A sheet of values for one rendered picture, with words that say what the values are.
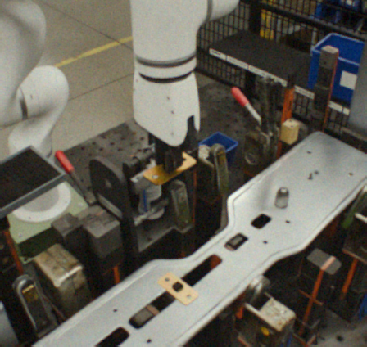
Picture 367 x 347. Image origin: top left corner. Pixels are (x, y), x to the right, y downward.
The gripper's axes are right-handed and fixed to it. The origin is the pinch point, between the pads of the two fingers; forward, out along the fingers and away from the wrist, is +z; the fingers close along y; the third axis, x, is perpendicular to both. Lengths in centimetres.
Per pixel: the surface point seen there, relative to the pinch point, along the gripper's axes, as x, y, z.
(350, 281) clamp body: 39, 21, 49
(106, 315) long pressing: -15.6, -1.9, 31.1
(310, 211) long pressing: 35.7, 7.3, 31.9
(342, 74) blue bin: 80, -15, 21
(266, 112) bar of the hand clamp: 43.0, -14.0, 18.4
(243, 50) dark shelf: 82, -55, 29
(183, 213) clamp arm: 12.0, -10.4, 28.6
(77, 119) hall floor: 88, -199, 132
